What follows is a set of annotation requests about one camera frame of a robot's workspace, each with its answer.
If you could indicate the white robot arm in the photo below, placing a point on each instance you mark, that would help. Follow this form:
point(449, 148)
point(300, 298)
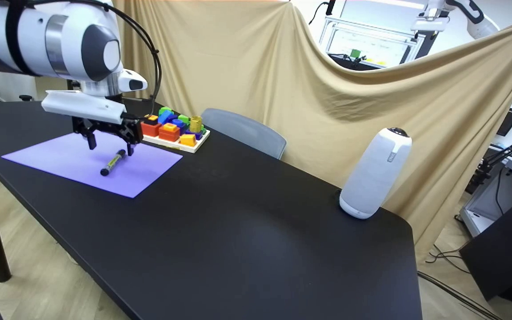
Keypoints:
point(72, 40)

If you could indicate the yellow-green cylinder block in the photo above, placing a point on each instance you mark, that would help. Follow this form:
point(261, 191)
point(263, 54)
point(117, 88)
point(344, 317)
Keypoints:
point(195, 125)

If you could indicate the beige backdrop cloth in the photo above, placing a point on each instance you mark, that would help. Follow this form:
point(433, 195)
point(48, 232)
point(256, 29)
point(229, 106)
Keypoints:
point(256, 58)

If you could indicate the black and white marker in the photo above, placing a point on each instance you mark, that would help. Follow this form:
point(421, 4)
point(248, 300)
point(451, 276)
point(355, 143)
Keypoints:
point(117, 157)

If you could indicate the purple placemat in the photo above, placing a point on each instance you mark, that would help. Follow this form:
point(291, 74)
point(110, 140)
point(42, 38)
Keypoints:
point(69, 157)

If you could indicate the black box on floor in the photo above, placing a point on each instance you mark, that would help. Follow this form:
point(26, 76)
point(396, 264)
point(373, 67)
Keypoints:
point(488, 259)

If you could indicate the colourful block sorting toy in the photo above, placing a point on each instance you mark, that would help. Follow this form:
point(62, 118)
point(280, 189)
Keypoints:
point(168, 129)

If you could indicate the white cylindrical speaker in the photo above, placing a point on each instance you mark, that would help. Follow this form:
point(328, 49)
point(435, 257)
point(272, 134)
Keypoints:
point(375, 173)

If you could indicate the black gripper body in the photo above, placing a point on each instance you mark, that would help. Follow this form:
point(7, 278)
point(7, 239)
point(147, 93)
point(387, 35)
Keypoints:
point(128, 131)

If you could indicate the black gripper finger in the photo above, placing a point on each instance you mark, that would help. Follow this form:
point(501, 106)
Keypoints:
point(90, 141)
point(129, 148)

